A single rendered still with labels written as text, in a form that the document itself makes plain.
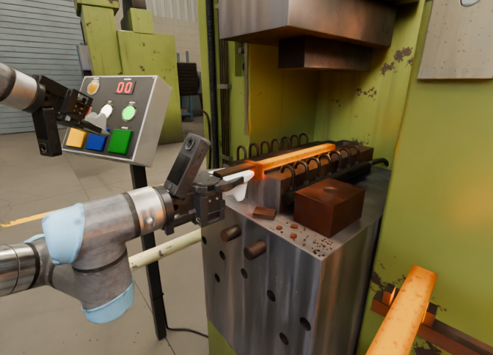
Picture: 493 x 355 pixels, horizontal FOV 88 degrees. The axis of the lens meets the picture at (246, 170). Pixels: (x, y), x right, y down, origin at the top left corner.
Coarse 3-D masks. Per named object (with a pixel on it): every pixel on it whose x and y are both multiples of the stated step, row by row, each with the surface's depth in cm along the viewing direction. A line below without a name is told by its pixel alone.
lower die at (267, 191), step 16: (304, 144) 86; (320, 144) 82; (240, 160) 70; (256, 160) 66; (304, 160) 64; (336, 160) 65; (352, 160) 71; (368, 160) 78; (272, 176) 54; (288, 176) 54; (256, 192) 59; (272, 192) 55; (272, 208) 56; (288, 208) 56
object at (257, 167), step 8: (328, 144) 74; (296, 152) 67; (304, 152) 67; (312, 152) 68; (320, 152) 70; (248, 160) 58; (264, 160) 60; (272, 160) 60; (280, 160) 60; (288, 160) 62; (224, 168) 53; (232, 168) 53; (240, 168) 53; (248, 168) 54; (256, 168) 55; (264, 168) 57; (216, 176) 51; (224, 176) 50; (256, 176) 56
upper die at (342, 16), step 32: (224, 0) 53; (256, 0) 47; (288, 0) 42; (320, 0) 47; (352, 0) 53; (224, 32) 55; (256, 32) 49; (288, 32) 49; (320, 32) 49; (352, 32) 56; (384, 32) 65
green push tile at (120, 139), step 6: (114, 132) 80; (120, 132) 79; (126, 132) 78; (132, 132) 78; (114, 138) 79; (120, 138) 78; (126, 138) 77; (114, 144) 78; (120, 144) 78; (126, 144) 77; (108, 150) 79; (114, 150) 78; (120, 150) 77; (126, 150) 77
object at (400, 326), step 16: (416, 272) 36; (432, 272) 36; (416, 288) 33; (432, 288) 34; (400, 304) 31; (416, 304) 31; (384, 320) 29; (400, 320) 29; (416, 320) 29; (384, 336) 27; (400, 336) 27; (368, 352) 25; (384, 352) 25; (400, 352) 25
